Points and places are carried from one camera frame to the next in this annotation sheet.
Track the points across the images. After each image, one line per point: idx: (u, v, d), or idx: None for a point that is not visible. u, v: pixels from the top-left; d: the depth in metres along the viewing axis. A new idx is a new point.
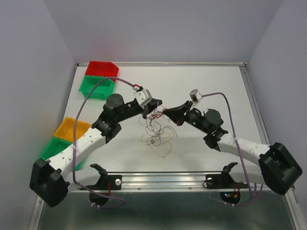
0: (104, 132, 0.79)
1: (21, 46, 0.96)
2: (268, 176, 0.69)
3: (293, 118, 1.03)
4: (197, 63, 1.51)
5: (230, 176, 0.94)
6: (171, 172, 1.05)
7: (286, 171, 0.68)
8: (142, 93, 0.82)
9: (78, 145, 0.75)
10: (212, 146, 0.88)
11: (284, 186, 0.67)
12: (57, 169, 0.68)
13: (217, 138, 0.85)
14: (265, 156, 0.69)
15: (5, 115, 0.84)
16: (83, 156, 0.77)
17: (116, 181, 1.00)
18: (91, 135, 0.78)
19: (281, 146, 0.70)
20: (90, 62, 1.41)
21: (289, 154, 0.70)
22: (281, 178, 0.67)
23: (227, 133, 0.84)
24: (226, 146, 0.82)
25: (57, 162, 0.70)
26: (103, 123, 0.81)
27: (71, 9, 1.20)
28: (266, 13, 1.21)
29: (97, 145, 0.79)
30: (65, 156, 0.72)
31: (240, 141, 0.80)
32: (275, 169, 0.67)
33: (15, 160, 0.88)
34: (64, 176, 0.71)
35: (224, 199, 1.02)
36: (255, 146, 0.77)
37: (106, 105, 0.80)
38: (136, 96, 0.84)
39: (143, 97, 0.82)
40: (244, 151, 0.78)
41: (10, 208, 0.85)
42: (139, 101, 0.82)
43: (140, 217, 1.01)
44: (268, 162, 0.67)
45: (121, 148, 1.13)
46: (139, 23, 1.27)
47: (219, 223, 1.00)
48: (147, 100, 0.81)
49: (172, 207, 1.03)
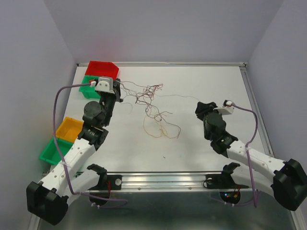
0: (93, 141, 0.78)
1: (21, 46, 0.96)
2: (280, 193, 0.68)
3: (293, 119, 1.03)
4: (197, 63, 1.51)
5: (232, 178, 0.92)
6: (171, 173, 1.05)
7: (298, 188, 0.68)
8: (101, 82, 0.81)
9: (68, 160, 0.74)
10: (220, 152, 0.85)
11: (296, 203, 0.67)
12: (52, 189, 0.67)
13: (225, 144, 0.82)
14: (279, 173, 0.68)
15: (5, 116, 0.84)
16: (75, 169, 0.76)
17: (116, 181, 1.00)
18: (79, 147, 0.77)
19: (295, 163, 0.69)
20: (90, 62, 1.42)
21: (303, 171, 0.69)
22: (293, 196, 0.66)
23: (237, 141, 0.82)
24: (236, 155, 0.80)
25: (50, 181, 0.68)
26: (89, 131, 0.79)
27: (71, 9, 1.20)
28: (266, 13, 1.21)
29: (87, 155, 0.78)
30: (57, 174, 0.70)
31: (253, 152, 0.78)
32: (289, 188, 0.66)
33: (15, 160, 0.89)
34: (61, 193, 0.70)
35: (224, 199, 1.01)
36: (269, 161, 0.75)
37: (85, 116, 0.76)
38: (99, 89, 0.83)
39: (106, 84, 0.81)
40: (257, 164, 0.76)
41: (10, 209, 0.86)
42: (105, 88, 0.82)
43: (140, 217, 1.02)
44: (283, 180, 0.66)
45: (121, 149, 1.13)
46: (139, 23, 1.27)
47: (219, 223, 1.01)
48: (110, 83, 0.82)
49: (171, 207, 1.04)
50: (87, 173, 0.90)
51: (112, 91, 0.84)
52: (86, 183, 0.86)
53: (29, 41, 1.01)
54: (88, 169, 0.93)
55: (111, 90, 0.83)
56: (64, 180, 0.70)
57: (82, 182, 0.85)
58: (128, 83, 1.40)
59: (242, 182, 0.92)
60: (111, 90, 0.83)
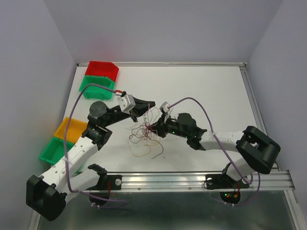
0: (96, 140, 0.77)
1: (22, 47, 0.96)
2: (250, 160, 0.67)
3: (293, 119, 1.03)
4: (197, 63, 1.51)
5: (229, 175, 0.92)
6: (170, 172, 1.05)
7: (266, 151, 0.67)
8: (124, 99, 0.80)
9: (70, 157, 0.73)
10: (197, 148, 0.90)
11: (269, 166, 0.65)
12: (52, 184, 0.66)
13: (198, 138, 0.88)
14: (241, 141, 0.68)
15: (5, 115, 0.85)
16: (76, 167, 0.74)
17: (116, 181, 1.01)
18: (82, 144, 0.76)
19: (253, 128, 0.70)
20: (90, 62, 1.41)
21: (263, 133, 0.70)
22: (262, 158, 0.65)
23: (206, 132, 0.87)
24: (208, 143, 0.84)
25: (51, 177, 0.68)
26: (93, 131, 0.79)
27: (71, 9, 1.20)
28: (266, 13, 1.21)
29: (89, 154, 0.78)
30: (58, 170, 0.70)
31: (218, 134, 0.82)
32: (254, 152, 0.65)
33: (16, 159, 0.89)
34: (60, 189, 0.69)
35: (224, 199, 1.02)
36: (231, 135, 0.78)
37: (89, 115, 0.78)
38: (119, 101, 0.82)
39: (124, 104, 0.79)
40: (224, 142, 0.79)
41: (10, 209, 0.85)
42: (122, 107, 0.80)
43: (140, 218, 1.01)
44: (246, 146, 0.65)
45: (121, 148, 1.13)
46: (139, 23, 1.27)
47: (220, 223, 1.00)
48: (129, 106, 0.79)
49: (171, 207, 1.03)
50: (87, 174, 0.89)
51: (127, 111, 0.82)
52: (85, 183, 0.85)
53: (29, 41, 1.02)
54: (88, 168, 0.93)
55: (126, 110, 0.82)
56: (64, 176, 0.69)
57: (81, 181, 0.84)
58: (128, 84, 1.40)
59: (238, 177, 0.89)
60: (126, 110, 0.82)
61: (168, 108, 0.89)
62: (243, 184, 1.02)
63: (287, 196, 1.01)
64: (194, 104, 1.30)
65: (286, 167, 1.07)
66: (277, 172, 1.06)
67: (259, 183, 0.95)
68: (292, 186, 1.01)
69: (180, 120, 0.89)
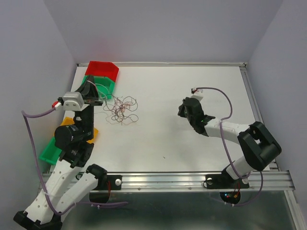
0: (74, 164, 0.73)
1: (21, 47, 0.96)
2: (246, 152, 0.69)
3: (292, 119, 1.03)
4: (197, 63, 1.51)
5: (228, 173, 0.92)
6: (171, 172, 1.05)
7: (265, 149, 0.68)
8: (67, 101, 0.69)
9: (50, 188, 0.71)
10: (201, 132, 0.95)
11: (263, 162, 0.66)
12: (36, 220, 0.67)
13: (204, 123, 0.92)
14: (243, 133, 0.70)
15: (5, 115, 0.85)
16: (60, 194, 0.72)
17: (116, 181, 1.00)
18: (61, 171, 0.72)
19: (260, 124, 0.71)
20: (91, 62, 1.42)
21: (269, 132, 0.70)
22: (259, 154, 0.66)
23: (215, 119, 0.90)
24: (212, 130, 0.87)
25: (34, 212, 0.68)
26: (72, 152, 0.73)
27: (71, 9, 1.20)
28: (266, 13, 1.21)
29: (71, 177, 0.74)
30: (41, 203, 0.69)
31: (224, 123, 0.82)
32: (253, 146, 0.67)
33: (15, 159, 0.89)
34: (49, 218, 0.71)
35: (224, 199, 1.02)
36: (237, 126, 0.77)
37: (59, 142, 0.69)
38: (66, 109, 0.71)
39: (74, 102, 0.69)
40: (227, 131, 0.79)
41: (10, 209, 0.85)
42: (76, 108, 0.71)
43: (141, 218, 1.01)
44: (246, 138, 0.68)
45: (121, 148, 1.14)
46: (139, 23, 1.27)
47: (220, 223, 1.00)
48: (78, 99, 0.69)
49: (171, 207, 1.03)
50: (85, 178, 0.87)
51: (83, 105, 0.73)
52: (84, 191, 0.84)
53: (29, 42, 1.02)
54: (87, 171, 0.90)
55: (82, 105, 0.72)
56: (47, 210, 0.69)
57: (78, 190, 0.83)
58: (128, 84, 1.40)
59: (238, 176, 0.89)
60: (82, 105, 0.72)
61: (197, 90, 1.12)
62: (243, 184, 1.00)
63: (287, 196, 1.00)
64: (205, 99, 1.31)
65: (287, 168, 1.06)
66: (277, 172, 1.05)
67: (262, 183, 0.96)
68: (292, 186, 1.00)
69: (187, 102, 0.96)
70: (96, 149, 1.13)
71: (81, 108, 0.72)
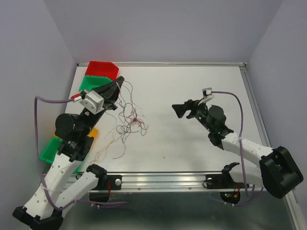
0: (73, 157, 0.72)
1: (21, 46, 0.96)
2: (266, 177, 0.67)
3: (293, 118, 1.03)
4: (197, 63, 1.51)
5: (230, 174, 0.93)
6: (171, 172, 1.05)
7: (286, 176, 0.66)
8: (88, 101, 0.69)
9: (49, 183, 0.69)
10: (216, 144, 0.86)
11: (283, 190, 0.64)
12: (36, 216, 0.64)
13: (221, 135, 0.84)
14: (266, 158, 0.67)
15: (5, 114, 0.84)
16: (59, 189, 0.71)
17: (116, 181, 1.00)
18: (59, 166, 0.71)
19: (284, 150, 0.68)
20: (90, 62, 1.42)
21: (292, 160, 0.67)
22: (280, 181, 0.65)
23: (232, 133, 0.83)
24: (230, 145, 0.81)
25: (33, 207, 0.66)
26: (70, 144, 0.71)
27: (71, 8, 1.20)
28: (266, 13, 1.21)
29: (70, 171, 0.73)
30: (40, 199, 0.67)
31: (244, 141, 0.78)
32: (276, 174, 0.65)
33: (15, 159, 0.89)
34: (49, 214, 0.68)
35: (224, 199, 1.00)
36: (258, 148, 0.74)
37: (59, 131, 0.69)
38: (83, 106, 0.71)
39: (93, 106, 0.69)
40: (247, 151, 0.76)
41: (9, 209, 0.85)
42: (92, 110, 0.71)
43: (140, 218, 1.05)
44: (269, 165, 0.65)
45: (121, 148, 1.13)
46: (139, 23, 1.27)
47: (219, 223, 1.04)
48: (98, 106, 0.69)
49: (172, 207, 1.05)
50: (85, 177, 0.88)
51: (99, 110, 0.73)
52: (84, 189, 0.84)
53: (29, 41, 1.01)
54: (88, 171, 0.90)
55: (99, 110, 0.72)
56: (47, 204, 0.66)
57: (78, 189, 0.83)
58: (128, 84, 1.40)
59: (239, 179, 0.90)
60: (98, 110, 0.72)
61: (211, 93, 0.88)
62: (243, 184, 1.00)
63: (287, 196, 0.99)
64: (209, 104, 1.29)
65: None
66: None
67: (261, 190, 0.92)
68: None
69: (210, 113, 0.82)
70: (96, 149, 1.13)
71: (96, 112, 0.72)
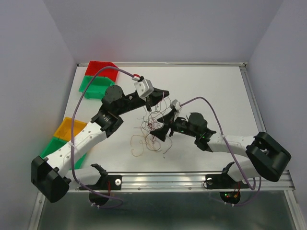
0: (104, 127, 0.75)
1: (21, 47, 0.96)
2: (257, 165, 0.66)
3: (293, 118, 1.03)
4: (197, 63, 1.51)
5: (230, 175, 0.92)
6: (171, 172, 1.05)
7: (275, 158, 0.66)
8: (142, 84, 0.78)
9: (76, 142, 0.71)
10: (204, 149, 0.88)
11: (277, 173, 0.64)
12: (55, 167, 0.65)
13: (206, 139, 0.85)
14: (251, 147, 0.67)
15: (5, 115, 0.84)
16: (82, 153, 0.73)
17: (116, 181, 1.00)
18: (90, 131, 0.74)
19: (265, 134, 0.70)
20: (91, 62, 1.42)
21: (275, 142, 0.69)
22: (271, 165, 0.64)
23: (216, 133, 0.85)
24: (216, 145, 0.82)
25: (55, 160, 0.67)
26: (104, 117, 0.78)
27: (71, 9, 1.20)
28: (266, 13, 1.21)
29: (96, 140, 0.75)
30: (63, 154, 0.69)
31: (228, 137, 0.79)
32: (264, 159, 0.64)
33: (15, 159, 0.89)
34: (64, 173, 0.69)
35: (224, 199, 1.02)
36: (242, 139, 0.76)
37: (105, 98, 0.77)
38: (136, 87, 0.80)
39: (143, 89, 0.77)
40: (233, 146, 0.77)
41: (10, 209, 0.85)
42: (140, 93, 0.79)
43: (140, 218, 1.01)
44: (255, 152, 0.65)
45: (121, 147, 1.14)
46: (139, 23, 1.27)
47: (219, 222, 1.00)
48: (147, 91, 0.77)
49: (172, 206, 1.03)
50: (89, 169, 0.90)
51: (143, 97, 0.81)
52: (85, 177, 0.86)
53: (29, 41, 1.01)
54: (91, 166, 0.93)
55: (143, 97, 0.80)
56: (68, 160, 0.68)
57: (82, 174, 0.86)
58: (128, 84, 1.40)
59: (239, 178, 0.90)
60: (143, 97, 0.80)
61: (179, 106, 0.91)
62: (243, 184, 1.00)
63: (287, 196, 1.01)
64: (208, 105, 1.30)
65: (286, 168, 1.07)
66: None
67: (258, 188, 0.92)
68: (292, 186, 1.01)
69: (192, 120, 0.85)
70: (96, 149, 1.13)
71: (141, 97, 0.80)
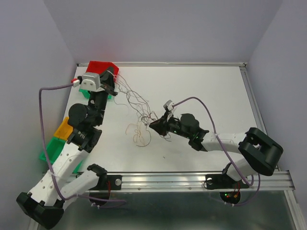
0: (83, 146, 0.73)
1: (22, 47, 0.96)
2: (250, 161, 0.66)
3: (293, 118, 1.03)
4: (197, 63, 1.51)
5: (229, 176, 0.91)
6: (171, 172, 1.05)
7: (267, 153, 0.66)
8: (86, 80, 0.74)
9: (56, 170, 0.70)
10: (198, 149, 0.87)
11: (270, 166, 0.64)
12: (40, 201, 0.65)
13: (200, 139, 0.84)
14: (243, 143, 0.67)
15: (5, 115, 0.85)
16: (64, 178, 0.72)
17: (116, 181, 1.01)
18: (68, 153, 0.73)
19: (256, 129, 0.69)
20: (91, 62, 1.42)
21: (266, 135, 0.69)
22: (265, 160, 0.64)
23: (208, 132, 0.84)
24: (210, 144, 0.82)
25: (39, 193, 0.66)
26: (80, 134, 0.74)
27: (71, 9, 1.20)
28: (265, 13, 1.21)
29: (77, 161, 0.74)
30: (46, 185, 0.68)
31: (221, 135, 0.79)
32: (257, 154, 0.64)
33: (15, 159, 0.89)
34: (52, 202, 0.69)
35: (224, 199, 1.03)
36: (234, 136, 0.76)
37: (70, 121, 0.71)
38: (84, 87, 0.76)
39: (91, 82, 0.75)
40: (226, 143, 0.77)
41: (10, 210, 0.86)
42: (92, 87, 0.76)
43: (140, 218, 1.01)
44: (248, 148, 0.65)
45: (120, 148, 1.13)
46: (139, 23, 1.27)
47: (220, 222, 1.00)
48: (96, 80, 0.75)
49: (171, 207, 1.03)
50: (86, 175, 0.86)
51: (99, 87, 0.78)
52: (83, 187, 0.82)
53: (29, 41, 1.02)
54: (88, 169, 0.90)
55: (98, 87, 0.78)
56: (53, 190, 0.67)
57: (78, 185, 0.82)
58: (128, 84, 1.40)
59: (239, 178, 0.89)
60: (98, 87, 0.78)
61: (172, 106, 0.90)
62: (243, 184, 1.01)
63: (287, 196, 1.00)
64: (208, 105, 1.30)
65: (286, 168, 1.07)
66: (277, 172, 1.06)
67: (258, 183, 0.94)
68: (292, 186, 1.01)
69: (184, 121, 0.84)
70: (96, 149, 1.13)
71: (97, 89, 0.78)
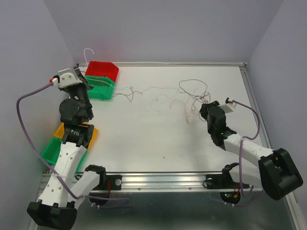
0: (79, 142, 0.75)
1: (21, 47, 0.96)
2: (264, 177, 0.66)
3: (293, 118, 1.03)
4: (197, 63, 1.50)
5: (230, 174, 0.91)
6: (171, 172, 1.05)
7: (284, 178, 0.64)
8: (63, 75, 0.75)
9: (59, 170, 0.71)
10: (218, 144, 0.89)
11: (280, 191, 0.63)
12: (53, 204, 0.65)
13: (223, 136, 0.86)
14: (265, 158, 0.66)
15: (5, 115, 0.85)
16: (69, 177, 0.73)
17: (116, 181, 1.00)
18: (67, 152, 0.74)
19: (285, 152, 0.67)
20: (91, 62, 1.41)
21: (292, 162, 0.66)
22: (277, 183, 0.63)
23: (235, 134, 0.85)
24: (231, 145, 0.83)
25: (49, 197, 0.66)
26: (74, 132, 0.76)
27: (71, 9, 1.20)
28: (265, 13, 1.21)
29: (78, 158, 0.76)
30: (54, 188, 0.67)
31: (246, 143, 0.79)
32: (274, 174, 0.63)
33: (15, 159, 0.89)
34: (64, 203, 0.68)
35: (224, 199, 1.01)
36: (258, 148, 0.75)
37: (63, 117, 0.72)
38: (64, 84, 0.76)
39: (69, 74, 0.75)
40: (248, 152, 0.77)
41: (10, 210, 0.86)
42: (72, 79, 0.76)
43: (139, 218, 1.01)
44: (267, 165, 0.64)
45: (120, 148, 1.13)
46: (139, 23, 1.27)
47: (220, 223, 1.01)
48: (72, 71, 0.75)
49: (171, 207, 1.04)
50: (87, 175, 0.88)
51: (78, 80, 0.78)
52: (88, 186, 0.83)
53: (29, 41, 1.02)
54: (87, 170, 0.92)
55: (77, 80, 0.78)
56: (62, 190, 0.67)
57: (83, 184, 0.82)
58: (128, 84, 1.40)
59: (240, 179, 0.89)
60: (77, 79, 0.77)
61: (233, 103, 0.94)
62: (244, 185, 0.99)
63: (287, 196, 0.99)
64: None
65: None
66: None
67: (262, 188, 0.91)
68: None
69: (211, 112, 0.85)
70: (96, 149, 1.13)
71: (76, 81, 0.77)
